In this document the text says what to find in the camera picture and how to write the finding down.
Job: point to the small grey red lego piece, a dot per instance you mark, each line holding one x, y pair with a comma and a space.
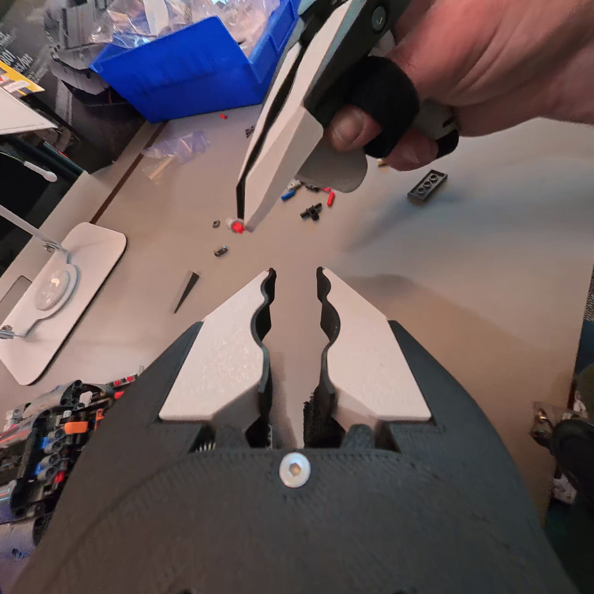
236, 226

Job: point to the small clear plastic bag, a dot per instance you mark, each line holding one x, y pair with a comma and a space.
176, 148

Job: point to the person's right hand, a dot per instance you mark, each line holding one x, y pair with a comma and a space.
487, 60

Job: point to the person's green clothing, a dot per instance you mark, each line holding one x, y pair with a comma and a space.
575, 552

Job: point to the black pouch with metal clip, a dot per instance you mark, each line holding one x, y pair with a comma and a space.
571, 441

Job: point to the white book stand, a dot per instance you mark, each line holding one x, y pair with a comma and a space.
88, 260

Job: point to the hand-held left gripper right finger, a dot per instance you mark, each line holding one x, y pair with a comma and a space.
371, 366

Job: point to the black wedge lego piece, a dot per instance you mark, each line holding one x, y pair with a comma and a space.
185, 292

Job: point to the black lego set box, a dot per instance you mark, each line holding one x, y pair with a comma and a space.
93, 120

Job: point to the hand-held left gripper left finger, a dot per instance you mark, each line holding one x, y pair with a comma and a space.
218, 366

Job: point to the blue plastic bin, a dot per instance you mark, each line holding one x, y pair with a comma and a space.
185, 79

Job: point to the crumpled clear plastic bags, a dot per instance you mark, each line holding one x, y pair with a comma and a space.
195, 14

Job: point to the dark grey lego plate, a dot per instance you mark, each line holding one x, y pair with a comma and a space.
428, 185

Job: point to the grey black lego vehicle model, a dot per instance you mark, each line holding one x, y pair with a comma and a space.
51, 431

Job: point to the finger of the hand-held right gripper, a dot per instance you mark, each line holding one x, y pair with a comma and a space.
283, 148
284, 65

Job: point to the black lego connector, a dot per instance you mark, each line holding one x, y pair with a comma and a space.
311, 212

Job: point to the blue lego pin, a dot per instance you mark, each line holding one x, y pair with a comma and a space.
288, 195

